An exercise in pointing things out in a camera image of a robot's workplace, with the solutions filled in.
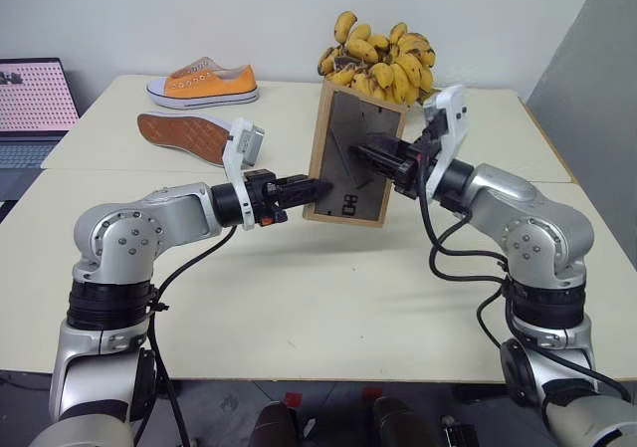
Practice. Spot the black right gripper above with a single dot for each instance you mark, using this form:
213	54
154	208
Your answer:
415	168

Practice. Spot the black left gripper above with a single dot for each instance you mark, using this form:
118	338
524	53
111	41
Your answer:
260	193

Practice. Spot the wooden framed square clock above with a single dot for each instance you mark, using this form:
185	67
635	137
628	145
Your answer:
348	118

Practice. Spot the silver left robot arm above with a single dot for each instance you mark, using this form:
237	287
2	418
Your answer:
124	233

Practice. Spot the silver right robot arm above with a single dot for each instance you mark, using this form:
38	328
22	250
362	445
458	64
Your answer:
542	238

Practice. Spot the bunch of yellow bananas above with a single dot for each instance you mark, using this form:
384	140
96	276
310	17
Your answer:
383	64

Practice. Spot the orange canvas sneaker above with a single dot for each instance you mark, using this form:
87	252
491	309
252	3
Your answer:
214	86
184	136

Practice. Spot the dark rounded shape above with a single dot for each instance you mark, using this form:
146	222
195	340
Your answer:
274	427
403	424

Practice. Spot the grey laptop computer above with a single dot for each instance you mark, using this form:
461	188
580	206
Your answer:
30	98

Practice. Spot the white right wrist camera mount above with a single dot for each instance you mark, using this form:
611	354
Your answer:
455	118

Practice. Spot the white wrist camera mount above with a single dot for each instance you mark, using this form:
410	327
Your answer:
455	118
238	138

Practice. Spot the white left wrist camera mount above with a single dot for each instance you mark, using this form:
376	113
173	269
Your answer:
238	138

